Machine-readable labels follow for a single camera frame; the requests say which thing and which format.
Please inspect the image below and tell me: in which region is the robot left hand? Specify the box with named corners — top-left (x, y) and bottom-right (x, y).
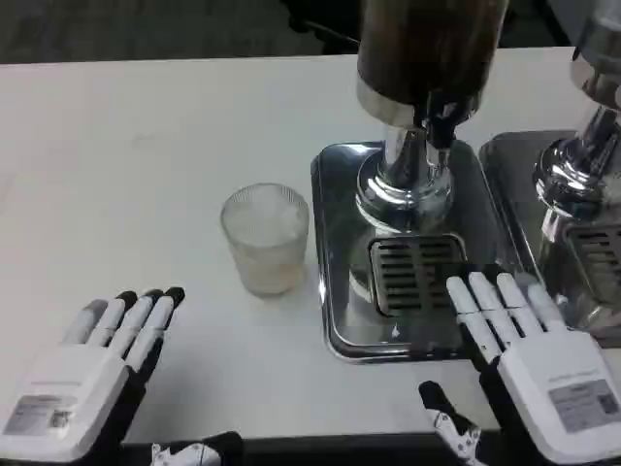
top-left (0, 285), bottom-right (244, 466)

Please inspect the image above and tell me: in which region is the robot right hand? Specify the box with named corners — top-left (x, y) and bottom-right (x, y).
top-left (417, 270), bottom-right (621, 466)

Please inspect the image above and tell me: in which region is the clear ribbed glass cup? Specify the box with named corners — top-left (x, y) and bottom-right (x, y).
top-left (220, 183), bottom-right (311, 297)

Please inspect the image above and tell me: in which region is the slotted drip tray grid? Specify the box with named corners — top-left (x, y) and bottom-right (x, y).
top-left (565, 223), bottom-right (621, 293)
top-left (369, 234), bottom-right (471, 317)

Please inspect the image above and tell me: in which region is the steel drip tray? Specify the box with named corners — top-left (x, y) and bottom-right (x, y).
top-left (310, 140), bottom-right (531, 364)
top-left (478, 129), bottom-right (621, 349)

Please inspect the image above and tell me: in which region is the steel drink dispenser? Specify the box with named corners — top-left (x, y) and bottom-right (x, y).
top-left (532, 0), bottom-right (621, 225)

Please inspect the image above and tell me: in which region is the black dispenser tap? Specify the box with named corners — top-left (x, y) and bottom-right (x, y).
top-left (411, 90), bottom-right (475, 151)

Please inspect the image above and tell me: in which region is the drink dispenser with dark liquid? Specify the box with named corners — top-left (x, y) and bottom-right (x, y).
top-left (355, 0), bottom-right (510, 229)

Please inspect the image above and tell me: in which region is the black office chair base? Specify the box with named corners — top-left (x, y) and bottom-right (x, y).
top-left (280, 0), bottom-right (361, 55)

